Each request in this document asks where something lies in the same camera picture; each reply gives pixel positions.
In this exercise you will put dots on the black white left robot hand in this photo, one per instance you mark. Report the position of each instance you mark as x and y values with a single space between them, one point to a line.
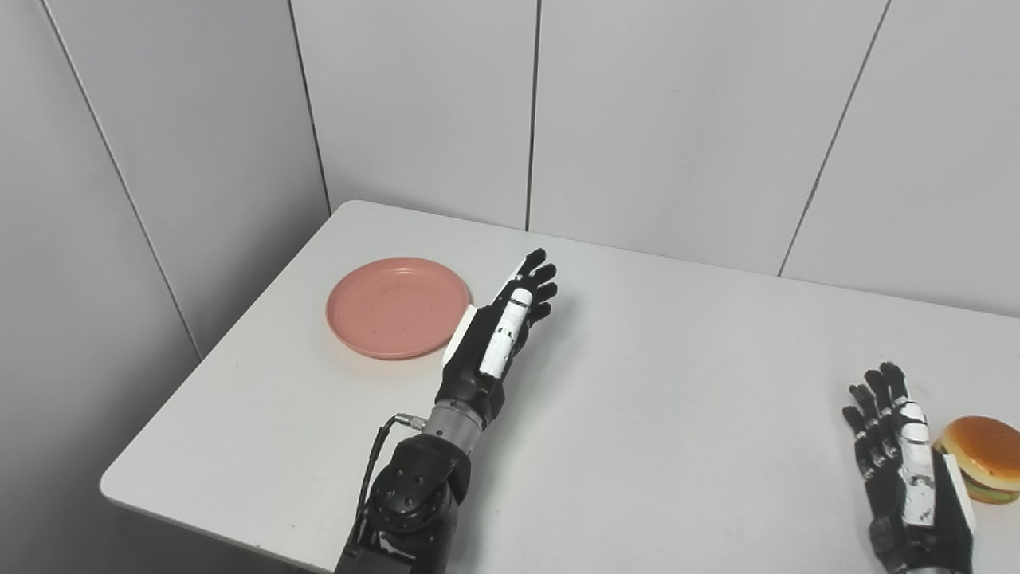
478 367

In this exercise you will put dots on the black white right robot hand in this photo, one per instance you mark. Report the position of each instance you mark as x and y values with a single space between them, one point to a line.
916 494

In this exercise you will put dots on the toy hamburger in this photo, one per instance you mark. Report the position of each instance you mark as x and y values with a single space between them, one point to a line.
988 458

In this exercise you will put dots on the pink round plate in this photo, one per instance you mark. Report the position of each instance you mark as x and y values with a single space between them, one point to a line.
397 307

